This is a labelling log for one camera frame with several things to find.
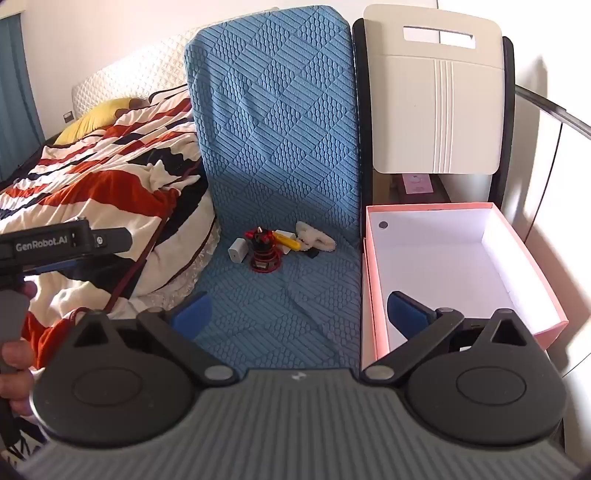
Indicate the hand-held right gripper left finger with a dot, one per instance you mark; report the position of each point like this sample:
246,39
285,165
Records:
194,316

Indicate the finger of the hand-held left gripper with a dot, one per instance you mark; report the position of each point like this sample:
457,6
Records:
113,240
69,266

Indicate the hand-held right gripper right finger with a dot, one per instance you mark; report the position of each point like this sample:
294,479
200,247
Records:
408,316

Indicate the pink box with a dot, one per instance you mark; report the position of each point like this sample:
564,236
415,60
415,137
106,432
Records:
438,258

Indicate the red black toy robot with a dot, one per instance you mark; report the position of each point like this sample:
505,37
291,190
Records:
262,251

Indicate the white fluffy plush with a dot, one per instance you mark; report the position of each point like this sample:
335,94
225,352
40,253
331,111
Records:
318,239

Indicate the person's left hand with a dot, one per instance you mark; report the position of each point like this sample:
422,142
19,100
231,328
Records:
16,387

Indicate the cream lace bedsheet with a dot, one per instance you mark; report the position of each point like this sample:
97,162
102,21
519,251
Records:
184,277

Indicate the red white striped blanket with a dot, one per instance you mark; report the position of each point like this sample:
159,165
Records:
115,184

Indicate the white charger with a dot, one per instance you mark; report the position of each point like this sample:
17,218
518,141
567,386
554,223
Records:
238,251

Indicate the black flat stick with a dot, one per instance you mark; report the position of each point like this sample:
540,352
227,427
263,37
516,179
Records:
313,254

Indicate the yellow pillow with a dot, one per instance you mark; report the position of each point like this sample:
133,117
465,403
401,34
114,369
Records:
92,122

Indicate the brown cardboard box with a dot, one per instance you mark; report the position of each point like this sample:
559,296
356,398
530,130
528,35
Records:
385,189

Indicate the pink card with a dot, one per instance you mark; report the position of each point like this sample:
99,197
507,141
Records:
418,183

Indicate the teal curtain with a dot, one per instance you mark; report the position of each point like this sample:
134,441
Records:
14,92

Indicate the white quilted headboard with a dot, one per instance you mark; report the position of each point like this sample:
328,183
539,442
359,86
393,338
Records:
138,69

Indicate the white wardrobe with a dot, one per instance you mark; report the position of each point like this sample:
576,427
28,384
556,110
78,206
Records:
570,240

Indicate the blue quilted mat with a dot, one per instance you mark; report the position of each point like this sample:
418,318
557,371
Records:
277,138

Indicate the white folding table top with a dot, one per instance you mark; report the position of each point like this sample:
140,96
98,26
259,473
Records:
415,115

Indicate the dark metal bar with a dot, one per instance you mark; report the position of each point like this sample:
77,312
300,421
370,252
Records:
554,108

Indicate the wall socket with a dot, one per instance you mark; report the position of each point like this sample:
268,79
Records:
68,117

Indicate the black frame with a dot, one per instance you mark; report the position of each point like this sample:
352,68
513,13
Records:
362,138

